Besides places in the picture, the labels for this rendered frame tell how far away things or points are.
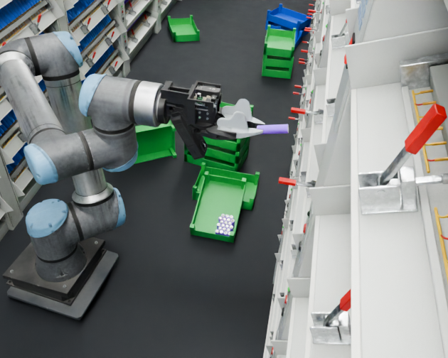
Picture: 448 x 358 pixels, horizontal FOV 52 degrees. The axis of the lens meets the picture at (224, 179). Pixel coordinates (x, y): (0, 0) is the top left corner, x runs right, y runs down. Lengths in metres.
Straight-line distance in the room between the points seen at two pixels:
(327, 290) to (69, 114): 1.18
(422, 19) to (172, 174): 2.01
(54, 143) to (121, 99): 0.18
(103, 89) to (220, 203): 1.30
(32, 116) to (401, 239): 0.94
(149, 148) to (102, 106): 1.55
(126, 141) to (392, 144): 0.70
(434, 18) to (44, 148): 0.77
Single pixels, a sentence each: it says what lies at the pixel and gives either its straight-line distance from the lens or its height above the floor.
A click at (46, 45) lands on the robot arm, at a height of 0.95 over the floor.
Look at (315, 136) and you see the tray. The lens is 1.12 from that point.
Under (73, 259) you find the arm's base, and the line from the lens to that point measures 1.82.
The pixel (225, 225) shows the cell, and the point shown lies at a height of 0.08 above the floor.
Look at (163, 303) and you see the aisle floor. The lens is 1.90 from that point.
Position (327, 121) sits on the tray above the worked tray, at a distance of 0.82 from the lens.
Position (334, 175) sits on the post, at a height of 1.23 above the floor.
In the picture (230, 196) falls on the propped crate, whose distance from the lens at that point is 2.19.
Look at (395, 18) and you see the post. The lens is 0.49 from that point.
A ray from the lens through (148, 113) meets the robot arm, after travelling 0.93.
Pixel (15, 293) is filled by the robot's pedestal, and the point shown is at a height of 0.06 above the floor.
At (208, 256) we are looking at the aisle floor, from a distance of 2.03.
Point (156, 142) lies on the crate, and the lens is 2.49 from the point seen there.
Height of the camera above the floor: 1.60
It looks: 42 degrees down
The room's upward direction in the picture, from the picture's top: 4 degrees clockwise
